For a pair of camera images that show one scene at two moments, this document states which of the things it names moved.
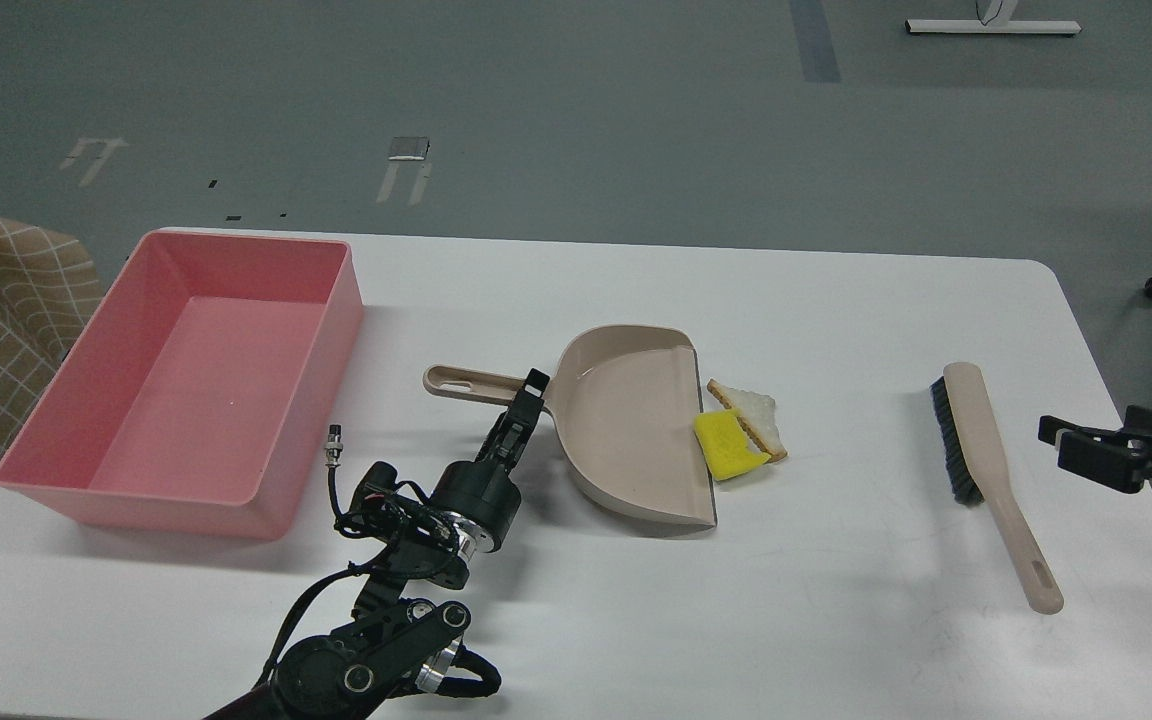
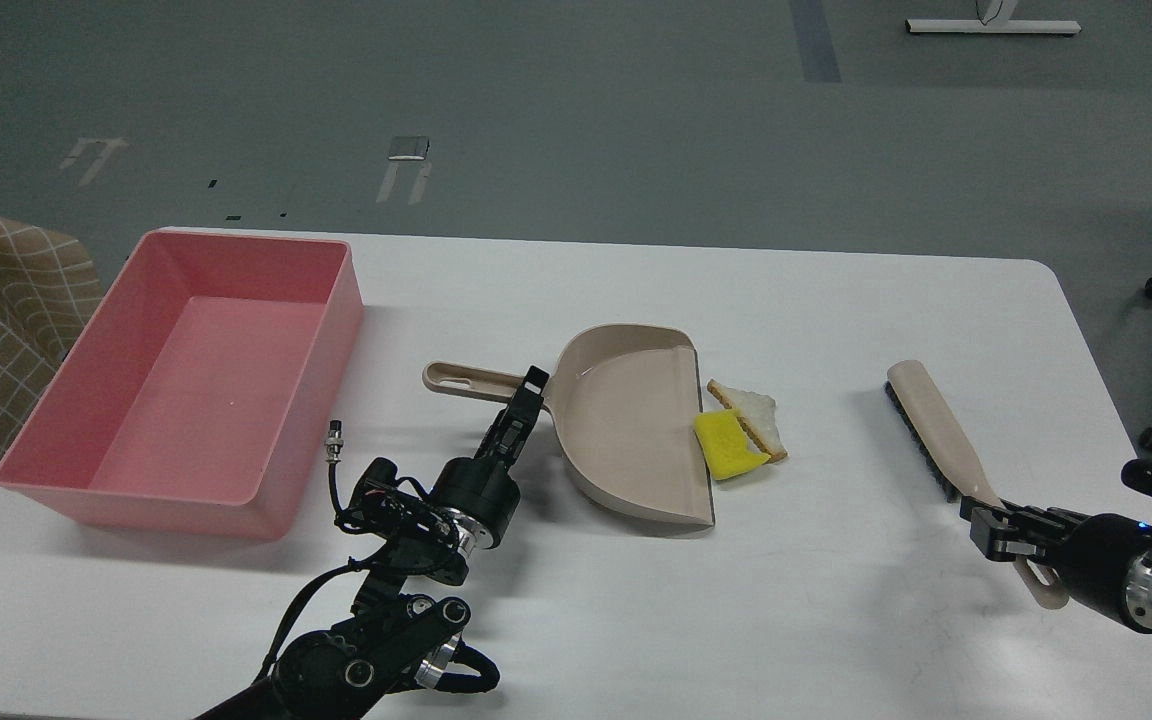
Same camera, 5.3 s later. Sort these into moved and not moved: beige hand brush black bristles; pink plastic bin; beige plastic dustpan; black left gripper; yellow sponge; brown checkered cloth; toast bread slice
Moved: beige hand brush black bristles
Not moved: toast bread slice; brown checkered cloth; black left gripper; beige plastic dustpan; yellow sponge; pink plastic bin
